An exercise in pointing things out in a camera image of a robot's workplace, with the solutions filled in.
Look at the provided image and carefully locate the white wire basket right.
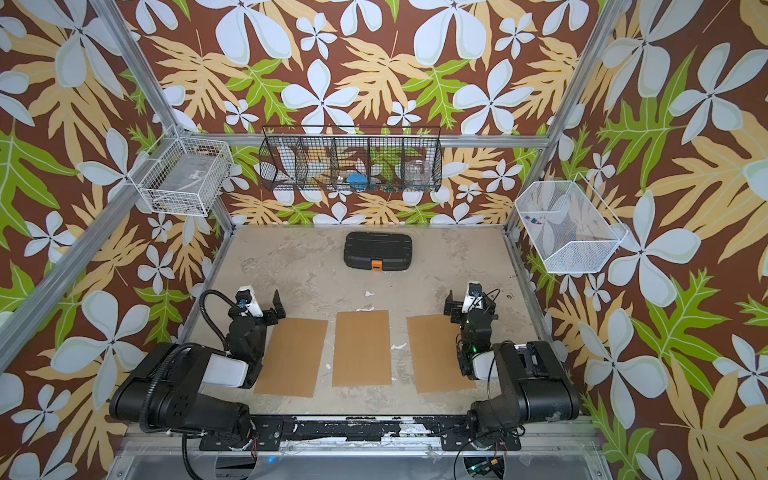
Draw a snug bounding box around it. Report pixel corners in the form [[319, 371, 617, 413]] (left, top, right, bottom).
[[515, 174, 629, 275]]

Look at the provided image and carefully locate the blue item in basket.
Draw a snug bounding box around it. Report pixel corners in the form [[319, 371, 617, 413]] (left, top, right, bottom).
[[346, 172, 369, 192]]

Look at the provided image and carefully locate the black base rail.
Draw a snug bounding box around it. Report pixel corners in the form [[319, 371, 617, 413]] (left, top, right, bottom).
[[200, 413, 522, 452]]

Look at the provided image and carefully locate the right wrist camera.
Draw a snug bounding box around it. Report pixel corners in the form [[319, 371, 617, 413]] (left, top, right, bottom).
[[461, 282, 484, 314]]

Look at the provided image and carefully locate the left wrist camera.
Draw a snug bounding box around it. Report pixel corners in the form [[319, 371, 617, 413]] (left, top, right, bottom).
[[235, 286, 264, 318]]

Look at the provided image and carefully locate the black wire basket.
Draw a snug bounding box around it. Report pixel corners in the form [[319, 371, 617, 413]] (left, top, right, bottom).
[[255, 125, 444, 193]]

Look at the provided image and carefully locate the white wire basket left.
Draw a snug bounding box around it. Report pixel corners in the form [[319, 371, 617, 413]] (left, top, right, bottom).
[[134, 136, 233, 217]]

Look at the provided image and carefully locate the black tool case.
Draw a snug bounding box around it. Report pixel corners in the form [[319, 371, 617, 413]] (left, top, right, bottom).
[[343, 231, 413, 271]]

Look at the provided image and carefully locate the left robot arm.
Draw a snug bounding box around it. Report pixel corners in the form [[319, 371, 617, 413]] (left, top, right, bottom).
[[109, 287, 286, 445]]

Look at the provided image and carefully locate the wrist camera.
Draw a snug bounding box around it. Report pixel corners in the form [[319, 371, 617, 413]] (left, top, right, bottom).
[[235, 286, 264, 318], [461, 282, 484, 314]]

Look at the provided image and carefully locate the brown file bag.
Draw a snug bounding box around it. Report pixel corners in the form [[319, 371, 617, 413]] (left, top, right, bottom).
[[407, 315, 476, 394], [332, 310, 392, 387], [254, 318, 328, 398]]

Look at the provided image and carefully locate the white wire basket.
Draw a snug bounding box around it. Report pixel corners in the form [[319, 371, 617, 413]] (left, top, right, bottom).
[[515, 174, 629, 275], [134, 136, 233, 217]]

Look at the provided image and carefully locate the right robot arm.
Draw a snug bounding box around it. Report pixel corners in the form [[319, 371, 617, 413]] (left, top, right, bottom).
[[444, 283, 581, 438]]

